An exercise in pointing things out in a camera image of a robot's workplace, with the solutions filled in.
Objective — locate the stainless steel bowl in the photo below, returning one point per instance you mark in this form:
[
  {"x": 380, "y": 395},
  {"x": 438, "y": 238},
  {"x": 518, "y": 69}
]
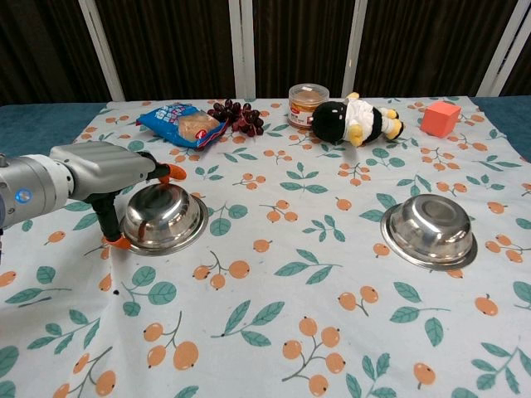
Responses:
[
  {"x": 431, "y": 232},
  {"x": 166, "y": 219}
]

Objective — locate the white frame post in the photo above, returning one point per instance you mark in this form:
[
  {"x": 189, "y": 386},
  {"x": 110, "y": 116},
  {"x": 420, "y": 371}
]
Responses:
[
  {"x": 242, "y": 49},
  {"x": 357, "y": 49},
  {"x": 498, "y": 62},
  {"x": 103, "y": 62}
]

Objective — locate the clear plastic cookie jar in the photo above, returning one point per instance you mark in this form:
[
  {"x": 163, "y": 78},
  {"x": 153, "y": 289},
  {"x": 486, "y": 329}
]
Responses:
[{"x": 305, "y": 103}]

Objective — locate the blue snack bag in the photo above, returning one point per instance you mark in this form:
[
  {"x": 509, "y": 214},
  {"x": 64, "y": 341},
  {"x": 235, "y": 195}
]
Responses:
[{"x": 174, "y": 122}]

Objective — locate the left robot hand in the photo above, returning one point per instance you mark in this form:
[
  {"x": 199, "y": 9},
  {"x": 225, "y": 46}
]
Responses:
[{"x": 103, "y": 166}]

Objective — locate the black white plush doll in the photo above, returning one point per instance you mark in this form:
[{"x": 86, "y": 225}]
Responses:
[{"x": 336, "y": 120}]

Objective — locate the floral fruit print tablecloth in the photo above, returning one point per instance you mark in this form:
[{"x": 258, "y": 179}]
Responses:
[{"x": 265, "y": 290}]

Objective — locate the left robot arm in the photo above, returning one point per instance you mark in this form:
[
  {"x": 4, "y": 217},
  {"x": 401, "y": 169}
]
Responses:
[{"x": 29, "y": 186}]

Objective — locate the orange cube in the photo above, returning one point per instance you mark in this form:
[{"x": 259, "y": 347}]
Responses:
[{"x": 439, "y": 120}]

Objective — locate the dark red grape bunch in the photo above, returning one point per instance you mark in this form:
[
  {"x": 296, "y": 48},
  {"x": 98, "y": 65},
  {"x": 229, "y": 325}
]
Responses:
[{"x": 245, "y": 120}]

